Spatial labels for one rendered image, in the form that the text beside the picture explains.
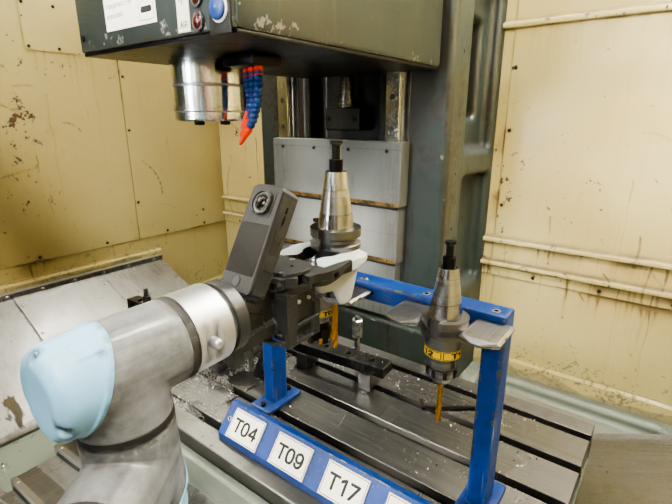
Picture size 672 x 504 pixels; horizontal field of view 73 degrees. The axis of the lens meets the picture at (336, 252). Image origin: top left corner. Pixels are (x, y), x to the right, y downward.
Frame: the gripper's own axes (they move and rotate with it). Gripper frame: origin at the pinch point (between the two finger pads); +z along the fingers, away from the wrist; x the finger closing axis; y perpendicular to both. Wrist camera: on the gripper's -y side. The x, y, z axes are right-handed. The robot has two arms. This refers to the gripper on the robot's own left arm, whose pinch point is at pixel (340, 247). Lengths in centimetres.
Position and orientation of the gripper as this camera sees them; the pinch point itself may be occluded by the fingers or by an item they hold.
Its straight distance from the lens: 57.6
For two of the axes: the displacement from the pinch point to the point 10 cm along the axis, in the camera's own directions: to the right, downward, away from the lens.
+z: 6.0, -2.5, 7.6
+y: 0.0, 9.5, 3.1
